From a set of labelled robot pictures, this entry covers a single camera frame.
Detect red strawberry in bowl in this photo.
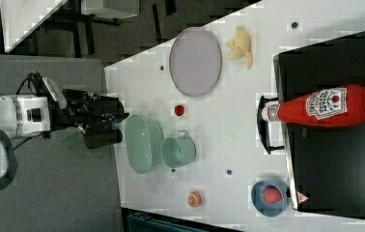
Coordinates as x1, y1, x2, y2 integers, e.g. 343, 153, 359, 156
263, 187, 282, 204

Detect black toaster oven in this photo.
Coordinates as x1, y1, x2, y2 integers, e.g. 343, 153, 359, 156
273, 31, 365, 219

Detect blue bowl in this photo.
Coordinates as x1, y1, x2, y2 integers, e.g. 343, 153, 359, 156
250, 179, 289, 218

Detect small red strawberry toy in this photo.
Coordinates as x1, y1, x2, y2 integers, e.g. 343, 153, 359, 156
175, 104, 185, 117

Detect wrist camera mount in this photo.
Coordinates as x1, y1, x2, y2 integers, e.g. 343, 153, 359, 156
42, 77, 67, 109

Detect red ketchup bottle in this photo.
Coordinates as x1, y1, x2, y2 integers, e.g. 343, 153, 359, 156
261, 84, 365, 128

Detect dark blue metal frame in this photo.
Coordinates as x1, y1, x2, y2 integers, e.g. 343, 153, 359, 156
122, 208, 240, 232

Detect green oval colander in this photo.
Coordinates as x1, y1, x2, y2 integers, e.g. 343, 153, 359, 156
126, 115, 163, 174

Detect orange slice toy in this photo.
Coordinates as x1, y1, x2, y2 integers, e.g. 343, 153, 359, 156
187, 191, 202, 208

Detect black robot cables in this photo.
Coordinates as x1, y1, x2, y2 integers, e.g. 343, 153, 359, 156
15, 72, 47, 97

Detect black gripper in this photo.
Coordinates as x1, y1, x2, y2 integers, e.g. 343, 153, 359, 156
52, 89, 129, 149

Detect purple oval plate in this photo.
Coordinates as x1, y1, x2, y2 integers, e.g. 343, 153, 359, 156
169, 27, 222, 98

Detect green cup with handle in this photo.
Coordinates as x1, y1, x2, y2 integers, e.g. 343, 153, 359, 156
160, 130, 196, 169

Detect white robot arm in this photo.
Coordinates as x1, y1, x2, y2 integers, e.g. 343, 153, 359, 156
0, 89, 129, 149

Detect yellow peeled banana toy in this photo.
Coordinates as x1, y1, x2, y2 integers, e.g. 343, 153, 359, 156
226, 26, 253, 70

